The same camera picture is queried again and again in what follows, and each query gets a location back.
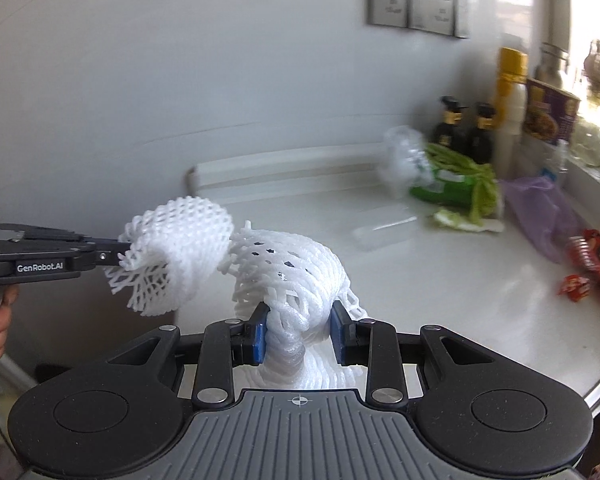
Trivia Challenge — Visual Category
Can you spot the white foam fruit net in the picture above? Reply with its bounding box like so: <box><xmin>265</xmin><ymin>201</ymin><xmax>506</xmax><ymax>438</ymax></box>
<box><xmin>220</xmin><ymin>222</ymin><xmax>368</xmax><ymax>390</ymax></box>

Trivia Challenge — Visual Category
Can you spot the small red wrapper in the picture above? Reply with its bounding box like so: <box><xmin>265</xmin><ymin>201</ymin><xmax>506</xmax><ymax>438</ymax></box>
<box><xmin>559</xmin><ymin>274</ymin><xmax>591</xmax><ymax>302</ymax></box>

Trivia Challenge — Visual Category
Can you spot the clear plastic tray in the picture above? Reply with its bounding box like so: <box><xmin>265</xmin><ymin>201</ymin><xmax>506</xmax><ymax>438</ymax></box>
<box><xmin>352</xmin><ymin>214</ymin><xmax>418</xmax><ymax>252</ymax></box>

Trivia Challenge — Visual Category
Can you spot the cabbage leaf piece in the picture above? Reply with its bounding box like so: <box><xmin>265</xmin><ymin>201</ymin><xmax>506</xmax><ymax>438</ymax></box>
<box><xmin>432</xmin><ymin>208</ymin><xmax>505</xmax><ymax>233</ymax></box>

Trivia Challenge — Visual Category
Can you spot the clear crumpled plastic bag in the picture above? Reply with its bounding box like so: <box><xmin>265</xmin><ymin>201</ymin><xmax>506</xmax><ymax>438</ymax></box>
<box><xmin>377</xmin><ymin>126</ymin><xmax>434</xmax><ymax>200</ymax></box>

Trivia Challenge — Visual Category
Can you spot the green vegetable package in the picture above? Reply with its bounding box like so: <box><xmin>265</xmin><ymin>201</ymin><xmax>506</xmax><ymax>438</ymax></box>
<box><xmin>410</xmin><ymin>143</ymin><xmax>502</xmax><ymax>224</ymax></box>

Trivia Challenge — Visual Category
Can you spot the black bottle gold collar left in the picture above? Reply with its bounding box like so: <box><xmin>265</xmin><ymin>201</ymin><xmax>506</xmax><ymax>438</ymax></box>
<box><xmin>431</xmin><ymin>96</ymin><xmax>466</xmax><ymax>153</ymax></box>

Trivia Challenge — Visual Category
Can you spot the black bottle gold collar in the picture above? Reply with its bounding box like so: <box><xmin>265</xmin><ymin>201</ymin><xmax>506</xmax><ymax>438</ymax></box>
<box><xmin>465</xmin><ymin>102</ymin><xmax>495</xmax><ymax>165</ymax></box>
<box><xmin>431</xmin><ymin>96</ymin><xmax>466</xmax><ymax>153</ymax></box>

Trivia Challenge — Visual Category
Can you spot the black bottle gold collar right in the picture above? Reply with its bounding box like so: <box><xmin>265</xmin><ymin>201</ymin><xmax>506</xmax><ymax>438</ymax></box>
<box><xmin>465</xmin><ymin>102</ymin><xmax>495</xmax><ymax>165</ymax></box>

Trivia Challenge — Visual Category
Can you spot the purple plastic bag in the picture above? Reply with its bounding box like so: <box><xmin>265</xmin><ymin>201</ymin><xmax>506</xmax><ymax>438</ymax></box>
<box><xmin>500</xmin><ymin>177</ymin><xmax>583</xmax><ymax>263</ymax></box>

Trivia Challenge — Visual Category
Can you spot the small blue label bottle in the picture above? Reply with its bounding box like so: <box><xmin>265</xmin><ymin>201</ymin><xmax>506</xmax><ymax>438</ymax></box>
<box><xmin>541</xmin><ymin>139</ymin><xmax>569</xmax><ymax>188</ymax></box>

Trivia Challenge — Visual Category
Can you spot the purple instant noodle cup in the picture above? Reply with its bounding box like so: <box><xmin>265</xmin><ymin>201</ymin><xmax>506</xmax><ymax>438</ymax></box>
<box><xmin>522</xmin><ymin>78</ymin><xmax>580</xmax><ymax>145</ymax></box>

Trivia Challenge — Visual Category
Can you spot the yellow cap white bottle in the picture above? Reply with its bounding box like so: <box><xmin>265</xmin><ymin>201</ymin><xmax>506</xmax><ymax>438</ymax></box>
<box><xmin>492</xmin><ymin>47</ymin><xmax>528</xmax><ymax>180</ymax></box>

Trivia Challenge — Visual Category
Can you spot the steel pipe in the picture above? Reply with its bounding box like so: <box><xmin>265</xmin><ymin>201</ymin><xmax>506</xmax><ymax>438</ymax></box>
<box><xmin>535</xmin><ymin>0</ymin><xmax>571</xmax><ymax>90</ymax></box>

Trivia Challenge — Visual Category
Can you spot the wall socket panel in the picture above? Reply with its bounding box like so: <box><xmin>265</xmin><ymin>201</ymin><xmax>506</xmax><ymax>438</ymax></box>
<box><xmin>366</xmin><ymin>0</ymin><xmax>469</xmax><ymax>39</ymax></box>

